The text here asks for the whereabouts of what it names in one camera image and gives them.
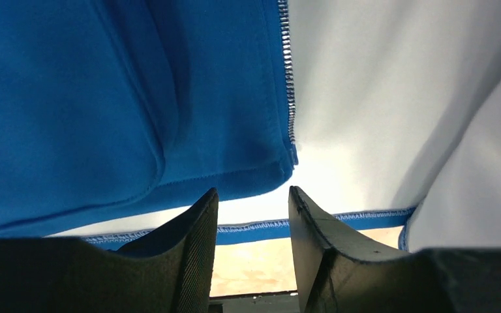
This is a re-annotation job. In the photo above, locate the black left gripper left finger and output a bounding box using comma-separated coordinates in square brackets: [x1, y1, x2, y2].
[0, 188, 219, 312]

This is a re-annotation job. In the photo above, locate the blue zip jacket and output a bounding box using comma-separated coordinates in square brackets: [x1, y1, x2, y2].
[0, 1, 501, 249]

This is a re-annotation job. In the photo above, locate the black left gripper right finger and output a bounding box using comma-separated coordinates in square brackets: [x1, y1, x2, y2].
[288, 186, 501, 312]

